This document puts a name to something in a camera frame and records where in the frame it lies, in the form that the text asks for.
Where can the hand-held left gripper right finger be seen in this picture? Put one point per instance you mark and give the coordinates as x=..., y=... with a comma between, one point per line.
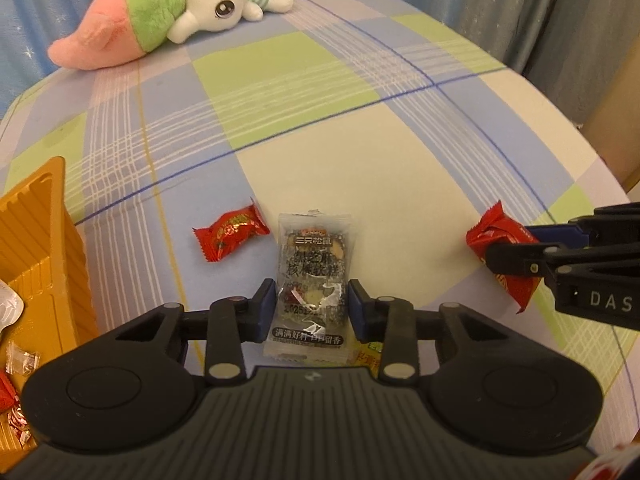
x=357, y=310

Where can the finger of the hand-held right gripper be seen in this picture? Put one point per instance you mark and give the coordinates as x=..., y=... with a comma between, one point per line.
x=560, y=235
x=515, y=257

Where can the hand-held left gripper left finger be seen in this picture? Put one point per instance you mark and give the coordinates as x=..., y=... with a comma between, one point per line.
x=265, y=310

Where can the red crinkled snack packet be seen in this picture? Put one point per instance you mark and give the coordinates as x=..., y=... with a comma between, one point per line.
x=492, y=232

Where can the clear dark sesame snack packet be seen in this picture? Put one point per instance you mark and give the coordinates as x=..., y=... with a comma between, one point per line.
x=312, y=260

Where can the gold plastic tray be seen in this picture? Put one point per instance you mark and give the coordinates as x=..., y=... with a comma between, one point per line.
x=45, y=240

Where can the yellow green snack packet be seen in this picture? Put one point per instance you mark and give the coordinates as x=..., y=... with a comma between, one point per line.
x=367, y=357

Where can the red twist-wrapped candy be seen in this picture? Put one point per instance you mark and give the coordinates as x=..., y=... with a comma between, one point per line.
x=230, y=230

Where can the red white printed clothing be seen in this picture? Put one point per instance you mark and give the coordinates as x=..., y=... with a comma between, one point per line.
x=615, y=467

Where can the grey curtain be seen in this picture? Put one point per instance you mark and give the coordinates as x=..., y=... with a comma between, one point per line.
x=590, y=20

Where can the checked tablecloth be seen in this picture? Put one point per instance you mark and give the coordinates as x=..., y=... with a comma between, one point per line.
x=300, y=85

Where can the clear small candy wrapper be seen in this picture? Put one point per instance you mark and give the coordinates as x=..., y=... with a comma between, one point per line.
x=22, y=358

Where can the white snack packet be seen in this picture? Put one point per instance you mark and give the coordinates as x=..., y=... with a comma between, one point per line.
x=9, y=305

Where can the red white wrapped candy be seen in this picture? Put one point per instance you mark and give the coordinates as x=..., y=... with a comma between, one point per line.
x=20, y=422

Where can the pink green rabbit plush toy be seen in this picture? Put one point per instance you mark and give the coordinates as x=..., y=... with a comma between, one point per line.
x=150, y=15

